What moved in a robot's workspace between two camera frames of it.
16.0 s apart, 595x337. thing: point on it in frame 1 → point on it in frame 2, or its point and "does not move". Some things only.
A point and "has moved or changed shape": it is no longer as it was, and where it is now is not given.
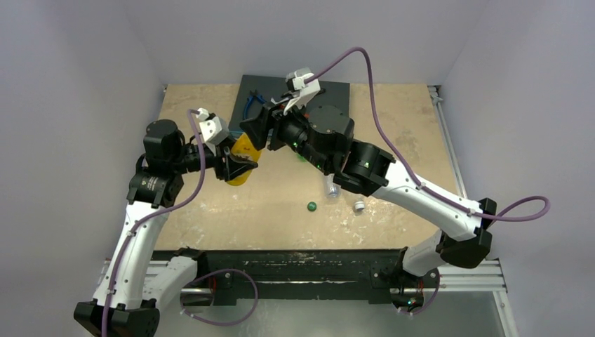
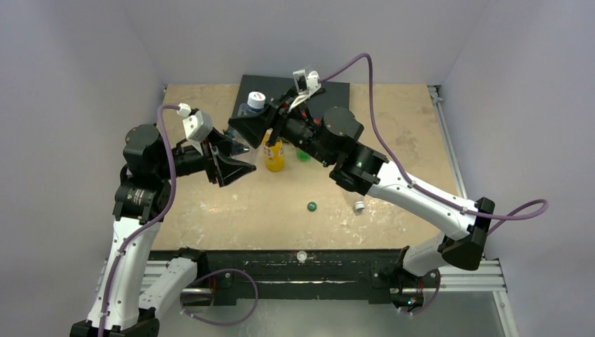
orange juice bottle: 243,146 has moved or changed shape
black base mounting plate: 303,274 does not move
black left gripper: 229,167 does not move
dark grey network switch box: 335,94 does not move
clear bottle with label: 332,189 → 255,101
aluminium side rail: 434,91 does not move
